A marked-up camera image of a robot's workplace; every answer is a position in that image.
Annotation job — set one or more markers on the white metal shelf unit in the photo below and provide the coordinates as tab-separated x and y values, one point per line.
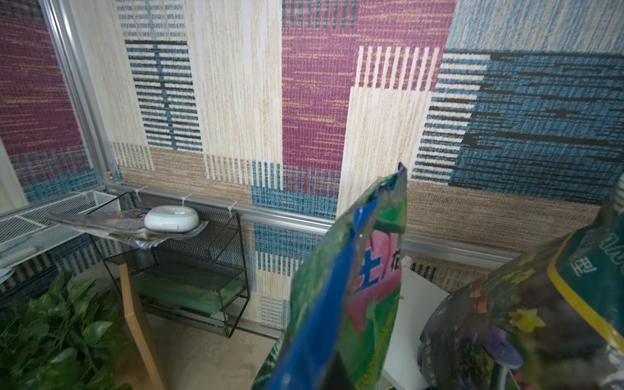
418	300

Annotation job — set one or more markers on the white wire wall basket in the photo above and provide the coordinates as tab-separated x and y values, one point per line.
30	234

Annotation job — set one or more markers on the black wire mesh rack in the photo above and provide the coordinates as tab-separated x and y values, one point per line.
201	282

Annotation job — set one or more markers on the white round device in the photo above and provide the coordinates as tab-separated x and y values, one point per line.
175	219

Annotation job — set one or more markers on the wooden board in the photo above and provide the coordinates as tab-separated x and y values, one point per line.
139	328

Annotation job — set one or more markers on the magazine on rack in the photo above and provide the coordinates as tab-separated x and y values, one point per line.
124	226

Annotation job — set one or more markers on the green blue pink soil bag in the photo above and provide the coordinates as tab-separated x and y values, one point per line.
344	298

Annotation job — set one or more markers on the green leafy artificial plant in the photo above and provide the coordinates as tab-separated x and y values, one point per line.
71	337

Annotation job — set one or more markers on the dark green soil bag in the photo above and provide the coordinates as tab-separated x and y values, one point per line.
550	319

